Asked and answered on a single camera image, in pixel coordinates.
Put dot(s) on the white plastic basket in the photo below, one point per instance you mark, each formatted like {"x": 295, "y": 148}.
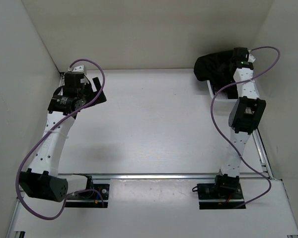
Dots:
{"x": 221, "y": 97}

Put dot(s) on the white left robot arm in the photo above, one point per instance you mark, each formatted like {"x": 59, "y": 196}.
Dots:
{"x": 41, "y": 179}

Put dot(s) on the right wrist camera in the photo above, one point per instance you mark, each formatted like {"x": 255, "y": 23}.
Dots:
{"x": 240, "y": 54}

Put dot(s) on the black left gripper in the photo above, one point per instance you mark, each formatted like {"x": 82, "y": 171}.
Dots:
{"x": 97, "y": 85}

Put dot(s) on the aluminium front rail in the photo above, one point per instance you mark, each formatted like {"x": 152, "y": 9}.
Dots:
{"x": 151, "y": 176}

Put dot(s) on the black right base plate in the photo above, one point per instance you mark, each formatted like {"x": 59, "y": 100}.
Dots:
{"x": 211, "y": 199}

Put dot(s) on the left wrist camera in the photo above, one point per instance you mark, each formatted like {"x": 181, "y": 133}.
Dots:
{"x": 74, "y": 80}

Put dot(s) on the black shorts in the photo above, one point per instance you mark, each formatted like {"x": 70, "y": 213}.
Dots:
{"x": 214, "y": 68}

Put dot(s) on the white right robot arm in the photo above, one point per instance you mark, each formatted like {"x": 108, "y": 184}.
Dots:
{"x": 243, "y": 120}

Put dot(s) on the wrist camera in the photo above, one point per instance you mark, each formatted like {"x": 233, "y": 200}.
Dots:
{"x": 74, "y": 80}
{"x": 240, "y": 54}

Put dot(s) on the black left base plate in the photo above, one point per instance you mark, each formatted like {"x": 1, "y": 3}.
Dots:
{"x": 97, "y": 195}

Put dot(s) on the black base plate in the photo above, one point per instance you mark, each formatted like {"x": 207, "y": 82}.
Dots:
{"x": 97, "y": 195}
{"x": 211, "y": 199}

